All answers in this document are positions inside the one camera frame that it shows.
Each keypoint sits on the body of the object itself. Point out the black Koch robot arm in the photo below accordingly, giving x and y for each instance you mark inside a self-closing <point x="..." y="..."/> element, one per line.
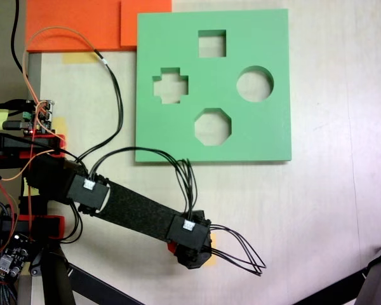
<point x="136" y="206"/>

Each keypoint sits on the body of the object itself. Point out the flat orange block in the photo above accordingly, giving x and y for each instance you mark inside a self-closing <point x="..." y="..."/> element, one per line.
<point x="73" y="25"/>

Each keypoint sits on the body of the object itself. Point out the black tripod brace bar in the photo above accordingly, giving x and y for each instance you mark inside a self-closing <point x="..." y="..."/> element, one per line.
<point x="98" y="286"/>
<point x="336" y="287"/>

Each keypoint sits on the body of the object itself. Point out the green shape sorter board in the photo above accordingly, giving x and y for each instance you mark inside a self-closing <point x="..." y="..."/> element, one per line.
<point x="257" y="133"/>

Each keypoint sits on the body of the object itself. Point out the red and black table clamp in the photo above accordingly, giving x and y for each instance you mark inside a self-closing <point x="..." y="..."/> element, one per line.
<point x="58" y="141"/>
<point x="55" y="227"/>

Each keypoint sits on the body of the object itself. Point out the small yellow tape piece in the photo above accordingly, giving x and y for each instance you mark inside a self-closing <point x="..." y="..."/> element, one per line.
<point x="60" y="124"/>
<point x="31" y="191"/>

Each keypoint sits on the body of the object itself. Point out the black power converter board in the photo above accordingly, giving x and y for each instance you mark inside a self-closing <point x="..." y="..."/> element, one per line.
<point x="12" y="257"/>

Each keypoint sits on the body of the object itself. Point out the servo driver circuit board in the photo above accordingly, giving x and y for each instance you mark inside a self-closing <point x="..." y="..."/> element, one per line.
<point x="47" y="111"/>

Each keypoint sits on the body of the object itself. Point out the wide yellow tape strip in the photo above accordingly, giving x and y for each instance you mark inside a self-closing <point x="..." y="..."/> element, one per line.
<point x="76" y="58"/>

